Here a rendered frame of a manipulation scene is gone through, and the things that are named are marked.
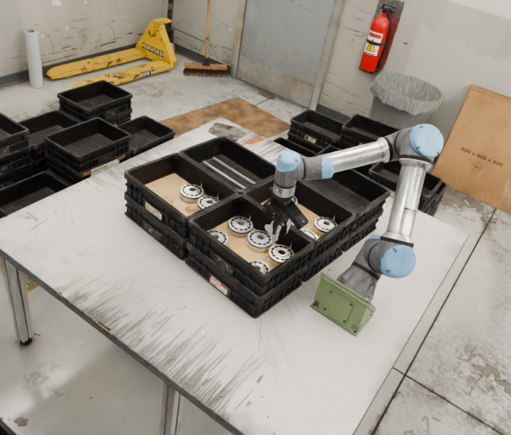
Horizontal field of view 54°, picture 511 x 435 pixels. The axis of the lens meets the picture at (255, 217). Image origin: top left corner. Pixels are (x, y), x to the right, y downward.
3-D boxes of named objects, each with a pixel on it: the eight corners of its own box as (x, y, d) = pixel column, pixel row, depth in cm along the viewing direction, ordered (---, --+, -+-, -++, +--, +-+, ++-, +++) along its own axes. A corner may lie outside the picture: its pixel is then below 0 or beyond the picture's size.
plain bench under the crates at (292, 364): (421, 325, 295) (469, 234, 253) (274, 581, 182) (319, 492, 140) (209, 205, 355) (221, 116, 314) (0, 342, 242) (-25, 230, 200)
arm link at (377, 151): (405, 129, 195) (286, 157, 186) (419, 124, 184) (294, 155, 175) (411, 158, 196) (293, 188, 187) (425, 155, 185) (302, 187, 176)
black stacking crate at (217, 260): (308, 266, 198) (315, 244, 191) (259, 301, 179) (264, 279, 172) (236, 216, 216) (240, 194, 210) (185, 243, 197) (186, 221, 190)
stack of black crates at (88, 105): (104, 135, 381) (103, 78, 354) (133, 151, 370) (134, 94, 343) (60, 153, 353) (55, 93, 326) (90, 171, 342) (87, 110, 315)
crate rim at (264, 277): (314, 248, 192) (316, 242, 191) (263, 283, 173) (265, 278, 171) (239, 198, 211) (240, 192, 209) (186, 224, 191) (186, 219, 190)
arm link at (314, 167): (323, 157, 177) (293, 158, 175) (335, 154, 166) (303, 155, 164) (324, 179, 178) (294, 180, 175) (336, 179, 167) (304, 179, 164)
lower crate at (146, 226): (233, 235, 223) (236, 214, 216) (182, 264, 204) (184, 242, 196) (173, 192, 242) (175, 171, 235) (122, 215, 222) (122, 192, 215)
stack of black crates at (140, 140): (143, 156, 366) (144, 114, 346) (173, 173, 355) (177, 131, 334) (100, 177, 338) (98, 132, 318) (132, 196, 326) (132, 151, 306)
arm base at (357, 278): (367, 303, 194) (381, 281, 195) (372, 303, 179) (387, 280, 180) (333, 281, 197) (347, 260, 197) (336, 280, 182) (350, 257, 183)
